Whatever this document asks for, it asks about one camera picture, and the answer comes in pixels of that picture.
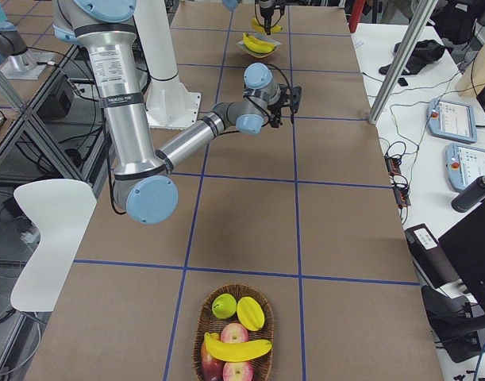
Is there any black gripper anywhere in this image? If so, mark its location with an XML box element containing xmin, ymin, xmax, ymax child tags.
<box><xmin>268</xmin><ymin>94</ymin><xmax>287</xmax><ymax>128</ymax></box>
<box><xmin>258</xmin><ymin>0</ymin><xmax>286</xmax><ymax>35</ymax></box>

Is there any yellow banana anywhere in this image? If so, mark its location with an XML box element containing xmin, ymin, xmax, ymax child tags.
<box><xmin>249</xmin><ymin>35</ymin><xmax>276</xmax><ymax>50</ymax></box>
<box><xmin>243</xmin><ymin>33</ymin><xmax>275</xmax><ymax>54</ymax></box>
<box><xmin>251</xmin><ymin>17</ymin><xmax>283</xmax><ymax>33</ymax></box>
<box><xmin>204</xmin><ymin>333</ymin><xmax>273</xmax><ymax>363</ymax></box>

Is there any grey square plate orange rim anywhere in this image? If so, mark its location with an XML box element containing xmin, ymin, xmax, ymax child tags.
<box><xmin>237</xmin><ymin>33</ymin><xmax>282</xmax><ymax>59</ymax></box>

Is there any woven wicker basket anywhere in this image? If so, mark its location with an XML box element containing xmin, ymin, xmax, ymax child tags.
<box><xmin>192</xmin><ymin>283</ymin><xmax>275</xmax><ymax>381</ymax></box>

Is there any small black box device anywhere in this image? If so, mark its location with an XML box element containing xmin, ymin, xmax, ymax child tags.
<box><xmin>398</xmin><ymin>78</ymin><xmax>409</xmax><ymax>87</ymax></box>

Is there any orange circuit board strip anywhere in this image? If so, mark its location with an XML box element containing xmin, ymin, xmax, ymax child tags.
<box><xmin>384</xmin><ymin>155</ymin><xmax>410</xmax><ymax>209</ymax></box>

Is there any black jacket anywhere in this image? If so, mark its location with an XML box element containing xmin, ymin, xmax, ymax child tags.
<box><xmin>401</xmin><ymin>40</ymin><xmax>446</xmax><ymax>76</ymax></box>

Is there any upper blue teach pendant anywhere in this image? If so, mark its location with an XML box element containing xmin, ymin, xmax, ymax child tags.
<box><xmin>427</xmin><ymin>98</ymin><xmax>477</xmax><ymax>144</ymax></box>

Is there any blue teach pendant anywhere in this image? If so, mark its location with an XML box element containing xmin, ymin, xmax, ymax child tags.
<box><xmin>427</xmin><ymin>98</ymin><xmax>477</xmax><ymax>144</ymax></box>
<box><xmin>445</xmin><ymin>143</ymin><xmax>485</xmax><ymax>192</ymax></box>

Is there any green pear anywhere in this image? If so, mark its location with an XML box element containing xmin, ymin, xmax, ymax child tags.
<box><xmin>211</xmin><ymin>293</ymin><xmax>237</xmax><ymax>319</ymax></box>

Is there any yellow starfruit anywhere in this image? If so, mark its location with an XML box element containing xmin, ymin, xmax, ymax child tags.
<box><xmin>237</xmin><ymin>296</ymin><xmax>265</xmax><ymax>332</ymax></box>

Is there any lower blue teach pendant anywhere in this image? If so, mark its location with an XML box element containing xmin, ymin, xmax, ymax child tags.
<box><xmin>445</xmin><ymin>143</ymin><xmax>485</xmax><ymax>192</ymax></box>

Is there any black box white label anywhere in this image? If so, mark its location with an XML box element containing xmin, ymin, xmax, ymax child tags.
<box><xmin>405</xmin><ymin>224</ymin><xmax>460</xmax><ymax>288</ymax></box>

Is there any black water bottle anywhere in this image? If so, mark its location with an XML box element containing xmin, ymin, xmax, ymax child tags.
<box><xmin>451</xmin><ymin>175</ymin><xmax>485</xmax><ymax>213</ymax></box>

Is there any red apple upper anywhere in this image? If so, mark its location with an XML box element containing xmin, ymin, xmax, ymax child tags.
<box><xmin>220</xmin><ymin>322</ymin><xmax>249</xmax><ymax>344</ymax></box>

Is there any red apple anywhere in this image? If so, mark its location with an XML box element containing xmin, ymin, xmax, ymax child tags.
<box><xmin>222</xmin><ymin>361</ymin><xmax>253</xmax><ymax>381</ymax></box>
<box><xmin>220</xmin><ymin>322</ymin><xmax>249</xmax><ymax>344</ymax></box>

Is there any black monitor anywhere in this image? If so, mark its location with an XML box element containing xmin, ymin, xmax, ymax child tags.
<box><xmin>439</xmin><ymin>201</ymin><xmax>485</xmax><ymax>307</ymax></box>

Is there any red apple lower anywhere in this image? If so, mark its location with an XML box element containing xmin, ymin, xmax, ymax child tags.
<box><xmin>222</xmin><ymin>361</ymin><xmax>253</xmax><ymax>381</ymax></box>

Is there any dark red mango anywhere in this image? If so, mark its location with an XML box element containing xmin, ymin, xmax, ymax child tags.
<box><xmin>201</xmin><ymin>342</ymin><xmax>225</xmax><ymax>381</ymax></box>

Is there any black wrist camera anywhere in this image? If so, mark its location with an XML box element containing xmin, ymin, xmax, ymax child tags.
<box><xmin>284</xmin><ymin>86</ymin><xmax>302</xmax><ymax>123</ymax></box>

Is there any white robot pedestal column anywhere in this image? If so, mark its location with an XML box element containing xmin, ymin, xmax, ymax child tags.
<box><xmin>133</xmin><ymin>0</ymin><xmax>202</xmax><ymax>129</ymax></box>

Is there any aluminium frame post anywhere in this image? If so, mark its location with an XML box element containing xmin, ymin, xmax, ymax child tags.
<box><xmin>368</xmin><ymin>0</ymin><xmax>437</xmax><ymax>125</ymax></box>

